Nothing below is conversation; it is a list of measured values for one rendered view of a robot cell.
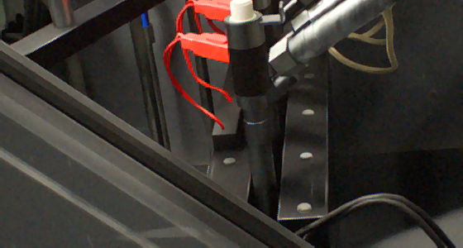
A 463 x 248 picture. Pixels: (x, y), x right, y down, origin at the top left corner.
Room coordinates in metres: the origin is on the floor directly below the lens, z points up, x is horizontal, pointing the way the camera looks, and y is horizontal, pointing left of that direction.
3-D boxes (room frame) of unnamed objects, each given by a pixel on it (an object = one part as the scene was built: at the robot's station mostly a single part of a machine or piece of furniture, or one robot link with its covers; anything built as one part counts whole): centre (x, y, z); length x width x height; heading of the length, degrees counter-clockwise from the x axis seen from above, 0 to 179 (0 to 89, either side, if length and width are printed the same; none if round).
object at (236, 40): (0.61, -0.03, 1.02); 0.05 x 0.03 x 0.21; 81
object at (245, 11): (0.62, -0.02, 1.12); 0.02 x 0.02 x 0.03
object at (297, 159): (0.73, -0.04, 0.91); 0.34 x 0.10 x 0.15; 171
